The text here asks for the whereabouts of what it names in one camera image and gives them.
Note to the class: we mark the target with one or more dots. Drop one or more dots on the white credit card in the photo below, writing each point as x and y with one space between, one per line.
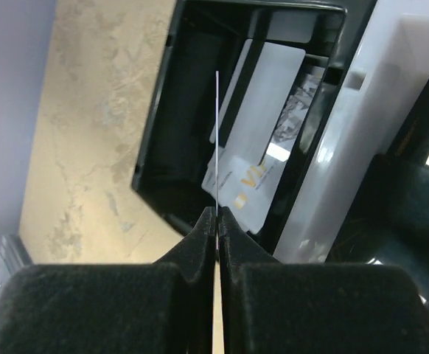
216 161

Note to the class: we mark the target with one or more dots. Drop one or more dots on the black wallet in bin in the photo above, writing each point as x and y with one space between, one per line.
388 221

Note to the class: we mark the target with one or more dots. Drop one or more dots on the black plastic bin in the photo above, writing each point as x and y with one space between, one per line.
178 139

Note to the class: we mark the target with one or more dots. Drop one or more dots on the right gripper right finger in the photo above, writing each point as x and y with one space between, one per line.
272 307

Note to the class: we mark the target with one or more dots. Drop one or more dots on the white plastic bin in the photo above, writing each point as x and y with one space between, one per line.
387 74

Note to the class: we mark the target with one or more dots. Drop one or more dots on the grey cards in bin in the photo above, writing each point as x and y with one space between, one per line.
268 81

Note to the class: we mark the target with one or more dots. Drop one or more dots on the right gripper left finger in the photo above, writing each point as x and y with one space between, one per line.
160 307

